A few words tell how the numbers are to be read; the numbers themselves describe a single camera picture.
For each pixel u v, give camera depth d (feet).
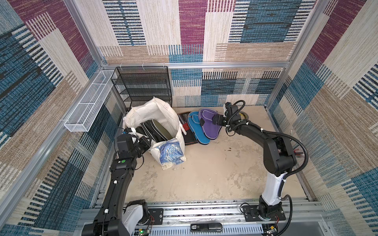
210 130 3.27
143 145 2.30
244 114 3.74
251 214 2.39
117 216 1.35
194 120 3.34
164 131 3.45
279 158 1.70
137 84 3.52
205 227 2.20
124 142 1.92
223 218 2.41
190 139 3.19
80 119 2.31
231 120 2.49
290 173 1.72
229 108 2.54
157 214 2.44
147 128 2.94
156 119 3.35
